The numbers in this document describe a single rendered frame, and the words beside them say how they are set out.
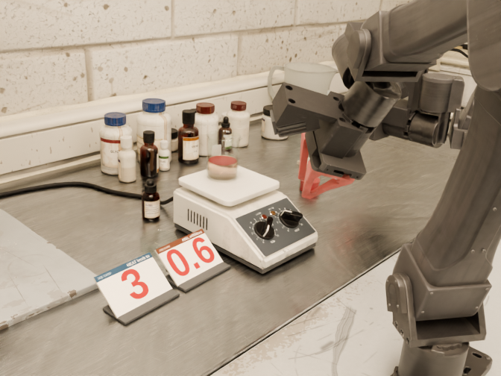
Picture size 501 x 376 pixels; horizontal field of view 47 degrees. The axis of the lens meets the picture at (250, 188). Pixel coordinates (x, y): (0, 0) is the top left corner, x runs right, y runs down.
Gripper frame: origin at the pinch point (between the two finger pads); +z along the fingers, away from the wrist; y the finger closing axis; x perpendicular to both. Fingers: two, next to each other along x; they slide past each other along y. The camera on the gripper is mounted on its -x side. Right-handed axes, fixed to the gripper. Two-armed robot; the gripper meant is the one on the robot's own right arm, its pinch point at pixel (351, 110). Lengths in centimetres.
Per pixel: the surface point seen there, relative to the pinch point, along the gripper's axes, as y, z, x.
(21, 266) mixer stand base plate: 67, 5, 12
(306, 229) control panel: 31.9, -15.9, 10.3
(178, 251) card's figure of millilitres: 51, -8, 10
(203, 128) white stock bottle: 17.0, 25.6, 6.8
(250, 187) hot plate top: 36.0, -7.8, 4.9
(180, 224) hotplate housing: 43.3, 0.5, 12.0
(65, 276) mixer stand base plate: 64, -1, 12
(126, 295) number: 61, -11, 12
